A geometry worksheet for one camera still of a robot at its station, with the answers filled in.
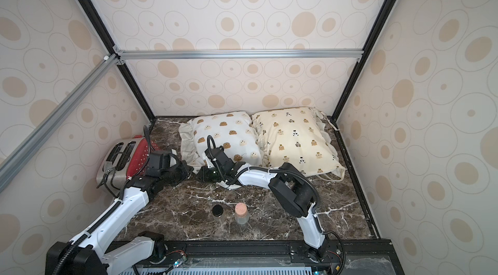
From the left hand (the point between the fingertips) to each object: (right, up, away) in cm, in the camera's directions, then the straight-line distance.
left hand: (200, 166), depth 82 cm
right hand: (0, -4, +4) cm, 6 cm away
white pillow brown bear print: (+13, +15, +16) cm, 26 cm away
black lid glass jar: (+9, -16, -6) cm, 19 cm away
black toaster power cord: (-37, -5, -6) cm, 37 cm away
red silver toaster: (-32, +2, 0) cm, 33 cm away
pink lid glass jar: (+18, -17, -8) cm, 26 cm away
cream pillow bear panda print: (+45, +12, +15) cm, 49 cm away
